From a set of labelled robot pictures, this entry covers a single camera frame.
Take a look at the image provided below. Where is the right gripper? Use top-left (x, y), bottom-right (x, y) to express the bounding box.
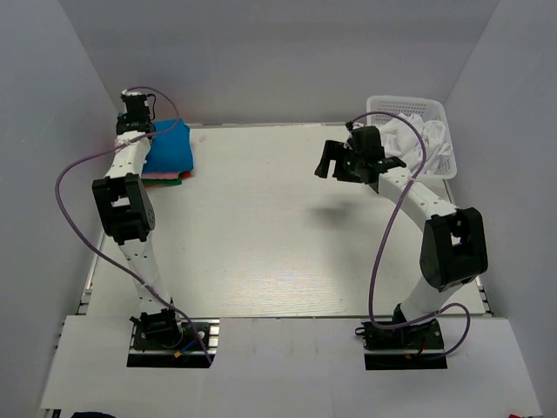
top-left (315, 140), bottom-right (365, 184)

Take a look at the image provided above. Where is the blue t-shirt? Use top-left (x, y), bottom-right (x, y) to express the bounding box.
top-left (142, 119), bottom-right (194, 178)

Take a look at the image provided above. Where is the white t-shirt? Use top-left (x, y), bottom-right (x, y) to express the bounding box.
top-left (379, 113), bottom-right (453, 174)

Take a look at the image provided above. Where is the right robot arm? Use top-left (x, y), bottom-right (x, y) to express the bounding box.
top-left (315, 126), bottom-right (488, 347)

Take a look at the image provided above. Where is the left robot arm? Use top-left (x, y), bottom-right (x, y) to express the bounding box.
top-left (92, 90), bottom-right (184, 347)

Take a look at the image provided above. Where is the pink folded t-shirt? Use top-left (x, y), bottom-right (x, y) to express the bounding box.
top-left (106, 138), bottom-right (179, 180)

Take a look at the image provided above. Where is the green folded t-shirt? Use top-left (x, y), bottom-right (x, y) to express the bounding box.
top-left (142, 178), bottom-right (183, 188)

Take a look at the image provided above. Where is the white plastic basket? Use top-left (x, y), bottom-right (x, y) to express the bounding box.
top-left (366, 95), bottom-right (457, 182)

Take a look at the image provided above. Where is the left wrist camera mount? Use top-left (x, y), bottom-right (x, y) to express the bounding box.
top-left (120, 89), bottom-right (143, 98)

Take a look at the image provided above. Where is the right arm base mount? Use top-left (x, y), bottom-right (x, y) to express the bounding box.
top-left (354, 320), bottom-right (447, 371)

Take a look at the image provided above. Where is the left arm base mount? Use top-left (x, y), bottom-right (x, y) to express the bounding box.
top-left (126, 319), bottom-right (220, 369)

